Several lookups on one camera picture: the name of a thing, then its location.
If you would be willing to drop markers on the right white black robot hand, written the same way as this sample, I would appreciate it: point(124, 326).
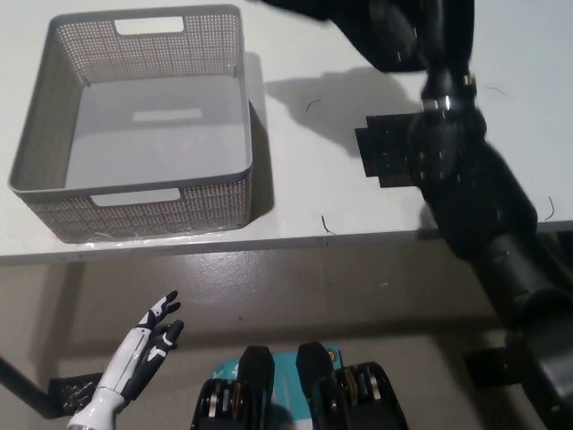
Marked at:
point(396, 22)

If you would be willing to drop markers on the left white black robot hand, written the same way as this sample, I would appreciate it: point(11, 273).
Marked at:
point(130, 354)

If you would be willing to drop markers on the black t-shirt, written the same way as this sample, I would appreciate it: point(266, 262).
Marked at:
point(353, 22)

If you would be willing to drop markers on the left black ribbed robot block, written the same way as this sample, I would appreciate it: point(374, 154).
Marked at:
point(255, 367)

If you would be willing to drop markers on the black ribbed robot block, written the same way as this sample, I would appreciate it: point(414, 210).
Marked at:
point(318, 367)
point(255, 367)

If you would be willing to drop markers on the right black ribbed robot block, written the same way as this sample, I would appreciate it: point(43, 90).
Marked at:
point(318, 367)

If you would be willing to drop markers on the grey perforated plastic basket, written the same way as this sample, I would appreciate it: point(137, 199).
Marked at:
point(143, 125)

